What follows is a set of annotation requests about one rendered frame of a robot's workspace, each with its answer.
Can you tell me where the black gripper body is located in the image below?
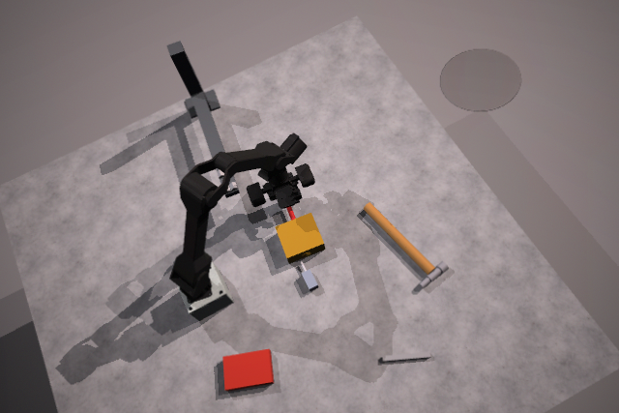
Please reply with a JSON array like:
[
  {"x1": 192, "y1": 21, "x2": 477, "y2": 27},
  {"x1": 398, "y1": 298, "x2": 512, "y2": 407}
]
[{"x1": 247, "y1": 163, "x2": 315, "y2": 207}]

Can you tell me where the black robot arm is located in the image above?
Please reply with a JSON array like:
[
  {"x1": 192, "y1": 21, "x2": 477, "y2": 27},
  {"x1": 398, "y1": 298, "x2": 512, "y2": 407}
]
[{"x1": 169, "y1": 133, "x2": 307, "y2": 304}]

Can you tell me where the hammer with orange handle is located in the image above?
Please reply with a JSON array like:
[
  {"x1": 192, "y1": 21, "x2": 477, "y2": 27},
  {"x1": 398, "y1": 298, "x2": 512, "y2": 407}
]
[{"x1": 364, "y1": 203, "x2": 449, "y2": 289}]

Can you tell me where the red rectangular block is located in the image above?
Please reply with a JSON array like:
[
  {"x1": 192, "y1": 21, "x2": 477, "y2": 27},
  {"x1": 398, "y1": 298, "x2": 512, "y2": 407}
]
[{"x1": 222, "y1": 349, "x2": 275, "y2": 391}]

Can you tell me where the red cylinder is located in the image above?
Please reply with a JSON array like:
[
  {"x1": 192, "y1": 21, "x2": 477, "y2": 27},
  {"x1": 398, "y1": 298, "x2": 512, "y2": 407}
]
[{"x1": 286, "y1": 206, "x2": 296, "y2": 220}]

